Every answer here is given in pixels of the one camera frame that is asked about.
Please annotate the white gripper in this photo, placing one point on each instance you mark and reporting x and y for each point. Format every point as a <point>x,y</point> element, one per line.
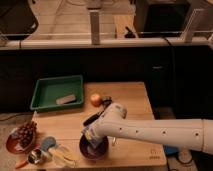
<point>93,133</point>

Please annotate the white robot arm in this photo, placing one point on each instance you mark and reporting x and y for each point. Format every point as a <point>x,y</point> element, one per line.
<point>192,134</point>

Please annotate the purple bowl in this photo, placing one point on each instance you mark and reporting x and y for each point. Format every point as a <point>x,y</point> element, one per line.
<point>91,153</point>

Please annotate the orange fruit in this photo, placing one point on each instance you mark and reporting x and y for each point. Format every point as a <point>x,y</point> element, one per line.
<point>95,100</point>

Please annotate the blue round scrubber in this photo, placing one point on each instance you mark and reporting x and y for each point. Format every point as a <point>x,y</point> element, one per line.
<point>47,143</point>

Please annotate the green plastic tray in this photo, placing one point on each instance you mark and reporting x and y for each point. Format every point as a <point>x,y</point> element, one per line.
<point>48,90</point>

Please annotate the small metal cup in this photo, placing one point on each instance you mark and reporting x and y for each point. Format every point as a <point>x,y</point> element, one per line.
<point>36,157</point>

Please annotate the dark grape bunch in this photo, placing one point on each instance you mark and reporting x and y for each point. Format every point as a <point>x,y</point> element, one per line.
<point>26,133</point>

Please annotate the orange carrot piece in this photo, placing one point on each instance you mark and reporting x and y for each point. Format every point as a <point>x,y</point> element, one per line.
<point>21,164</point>

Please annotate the red brown plate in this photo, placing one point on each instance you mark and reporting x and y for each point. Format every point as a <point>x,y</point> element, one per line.
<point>13,145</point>

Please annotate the black computer monitor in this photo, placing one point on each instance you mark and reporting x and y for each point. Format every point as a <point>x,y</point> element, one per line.
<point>17,17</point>

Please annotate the grey metal post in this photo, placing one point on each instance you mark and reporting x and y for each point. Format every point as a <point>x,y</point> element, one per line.
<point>95,27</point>

